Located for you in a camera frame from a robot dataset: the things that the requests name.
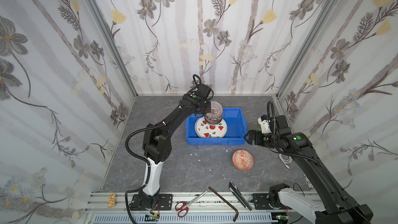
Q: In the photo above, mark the red rimmed bowl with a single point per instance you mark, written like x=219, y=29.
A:
x=216, y=113

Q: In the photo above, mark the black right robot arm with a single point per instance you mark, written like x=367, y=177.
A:
x=338, y=206

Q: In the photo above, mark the dark bent metal bar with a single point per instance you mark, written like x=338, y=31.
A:
x=227, y=203

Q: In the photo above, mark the small wooden block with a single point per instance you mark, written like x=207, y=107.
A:
x=111, y=202

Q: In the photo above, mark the aluminium front rail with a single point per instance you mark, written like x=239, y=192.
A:
x=209, y=203

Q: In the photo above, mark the white slotted cable duct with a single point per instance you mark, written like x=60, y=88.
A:
x=193, y=218

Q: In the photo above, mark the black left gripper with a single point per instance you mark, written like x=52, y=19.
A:
x=207, y=107

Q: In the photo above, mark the white watermelon plate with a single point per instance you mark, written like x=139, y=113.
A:
x=206, y=130

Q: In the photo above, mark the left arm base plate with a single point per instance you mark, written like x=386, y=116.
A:
x=164, y=203

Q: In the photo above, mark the red handled scissors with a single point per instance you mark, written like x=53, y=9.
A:
x=182, y=207

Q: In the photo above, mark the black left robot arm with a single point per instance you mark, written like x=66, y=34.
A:
x=157, y=144

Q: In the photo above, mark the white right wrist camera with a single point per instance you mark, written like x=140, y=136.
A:
x=263, y=123

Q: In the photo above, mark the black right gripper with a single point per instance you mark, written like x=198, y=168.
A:
x=253, y=136

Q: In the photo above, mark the orange and blue patterned bowl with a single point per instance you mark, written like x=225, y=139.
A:
x=243, y=160

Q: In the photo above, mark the blue plastic bin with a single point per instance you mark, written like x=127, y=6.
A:
x=237, y=128

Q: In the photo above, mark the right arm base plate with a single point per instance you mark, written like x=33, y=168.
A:
x=261, y=202

